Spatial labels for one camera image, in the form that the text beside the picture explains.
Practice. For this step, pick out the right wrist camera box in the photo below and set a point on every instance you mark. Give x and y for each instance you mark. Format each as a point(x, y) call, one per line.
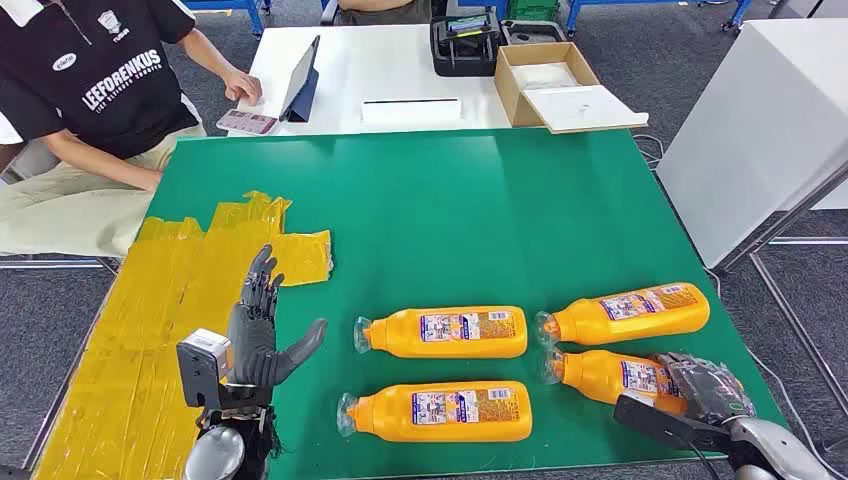
point(652, 420)

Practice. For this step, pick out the metal frame bars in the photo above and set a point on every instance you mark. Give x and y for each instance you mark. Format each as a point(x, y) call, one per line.
point(788, 218)

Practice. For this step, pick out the cardboard box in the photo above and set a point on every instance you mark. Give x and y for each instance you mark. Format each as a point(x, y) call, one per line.
point(507, 86)

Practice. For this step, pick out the white plastic bag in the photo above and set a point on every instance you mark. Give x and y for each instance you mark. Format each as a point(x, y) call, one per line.
point(544, 75)

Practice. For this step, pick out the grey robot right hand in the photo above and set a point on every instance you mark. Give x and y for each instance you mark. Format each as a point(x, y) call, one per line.
point(709, 391)

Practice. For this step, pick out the person's left hand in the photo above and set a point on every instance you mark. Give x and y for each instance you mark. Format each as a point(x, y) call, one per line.
point(243, 86)

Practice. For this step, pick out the pink phone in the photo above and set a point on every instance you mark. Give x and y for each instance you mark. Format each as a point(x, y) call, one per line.
point(246, 122)

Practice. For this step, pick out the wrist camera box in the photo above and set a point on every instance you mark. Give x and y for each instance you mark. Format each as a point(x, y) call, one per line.
point(652, 420)
point(199, 371)

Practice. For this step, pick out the person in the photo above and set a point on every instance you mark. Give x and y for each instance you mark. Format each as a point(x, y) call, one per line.
point(381, 10)
point(99, 66)

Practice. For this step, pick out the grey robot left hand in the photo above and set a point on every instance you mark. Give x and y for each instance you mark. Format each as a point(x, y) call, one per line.
point(252, 344)

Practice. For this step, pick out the grey case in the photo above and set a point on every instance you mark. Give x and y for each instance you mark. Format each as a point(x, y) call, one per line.
point(533, 30)

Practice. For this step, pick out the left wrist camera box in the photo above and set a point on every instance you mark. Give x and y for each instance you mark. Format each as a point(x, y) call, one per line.
point(199, 371)

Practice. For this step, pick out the flat white box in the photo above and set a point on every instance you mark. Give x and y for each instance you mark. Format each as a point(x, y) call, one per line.
point(411, 114)

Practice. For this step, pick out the white board lid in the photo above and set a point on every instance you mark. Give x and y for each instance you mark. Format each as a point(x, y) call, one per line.
point(583, 109)

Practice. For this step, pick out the metal floor rail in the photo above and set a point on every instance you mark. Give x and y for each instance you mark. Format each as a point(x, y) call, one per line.
point(53, 263)

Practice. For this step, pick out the green crate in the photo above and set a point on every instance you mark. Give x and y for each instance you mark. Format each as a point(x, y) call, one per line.
point(533, 8)

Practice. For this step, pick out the blue rack frame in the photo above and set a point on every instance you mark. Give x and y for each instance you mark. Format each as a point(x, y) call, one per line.
point(255, 13)
point(573, 13)

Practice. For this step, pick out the white cabinet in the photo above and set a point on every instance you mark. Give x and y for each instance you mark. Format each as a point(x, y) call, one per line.
point(748, 132)

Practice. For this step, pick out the orange detergent bottle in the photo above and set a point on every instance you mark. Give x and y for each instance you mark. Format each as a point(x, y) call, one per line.
point(596, 378)
point(583, 324)
point(397, 334)
point(384, 417)

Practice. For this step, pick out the yellow tape patch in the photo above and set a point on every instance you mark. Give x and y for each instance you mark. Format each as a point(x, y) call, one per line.
point(132, 364)

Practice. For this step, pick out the tablet in blue case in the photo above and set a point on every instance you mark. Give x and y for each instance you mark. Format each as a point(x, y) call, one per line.
point(299, 79)

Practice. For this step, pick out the black equipment case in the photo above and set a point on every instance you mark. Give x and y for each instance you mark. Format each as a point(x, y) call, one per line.
point(464, 56)

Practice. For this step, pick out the white table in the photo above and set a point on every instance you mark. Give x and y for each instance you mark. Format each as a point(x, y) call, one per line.
point(371, 66)

